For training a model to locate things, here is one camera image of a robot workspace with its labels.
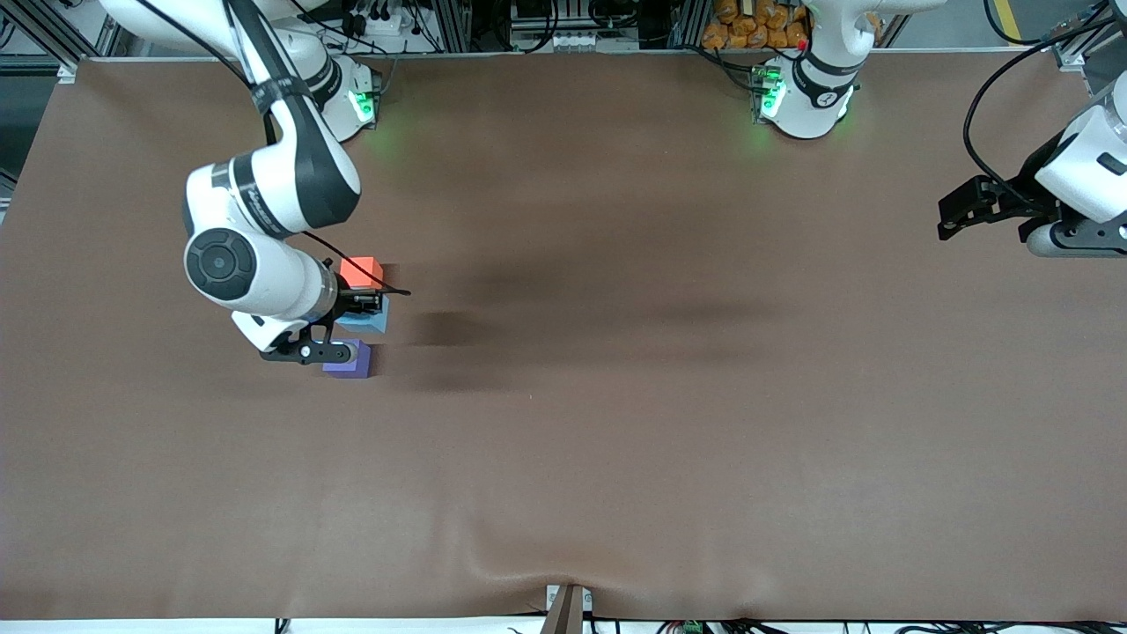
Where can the light blue foam block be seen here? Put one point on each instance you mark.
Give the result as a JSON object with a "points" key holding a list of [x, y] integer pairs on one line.
{"points": [[374, 324]]}

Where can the white power strip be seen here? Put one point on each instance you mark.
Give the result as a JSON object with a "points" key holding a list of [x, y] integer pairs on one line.
{"points": [[379, 22]]}

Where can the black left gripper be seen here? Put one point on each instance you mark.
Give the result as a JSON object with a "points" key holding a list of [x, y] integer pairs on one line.
{"points": [[1032, 199]]}

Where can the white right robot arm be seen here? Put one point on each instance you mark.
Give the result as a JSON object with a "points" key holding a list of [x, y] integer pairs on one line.
{"points": [[264, 185]]}

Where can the purple foam block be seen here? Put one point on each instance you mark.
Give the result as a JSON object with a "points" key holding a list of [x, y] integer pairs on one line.
{"points": [[352, 370]]}

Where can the green terminal connector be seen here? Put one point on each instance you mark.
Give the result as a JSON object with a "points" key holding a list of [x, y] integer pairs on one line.
{"points": [[691, 628]]}

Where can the aluminium corner bracket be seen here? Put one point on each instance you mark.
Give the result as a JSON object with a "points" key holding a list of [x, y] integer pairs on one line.
{"points": [[1069, 58], [68, 70]]}

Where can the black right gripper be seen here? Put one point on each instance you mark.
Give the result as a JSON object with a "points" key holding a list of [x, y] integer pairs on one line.
{"points": [[350, 304]]}

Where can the orange foam block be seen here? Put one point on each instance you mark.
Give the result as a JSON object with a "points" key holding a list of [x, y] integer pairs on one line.
{"points": [[350, 275]]}

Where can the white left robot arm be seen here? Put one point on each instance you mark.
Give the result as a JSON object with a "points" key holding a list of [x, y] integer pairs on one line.
{"points": [[1092, 167]]}

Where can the brown table cover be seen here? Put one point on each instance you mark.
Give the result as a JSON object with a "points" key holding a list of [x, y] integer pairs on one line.
{"points": [[616, 440]]}

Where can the white terminal strip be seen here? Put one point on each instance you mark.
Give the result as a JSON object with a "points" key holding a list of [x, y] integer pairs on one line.
{"points": [[578, 40]]}

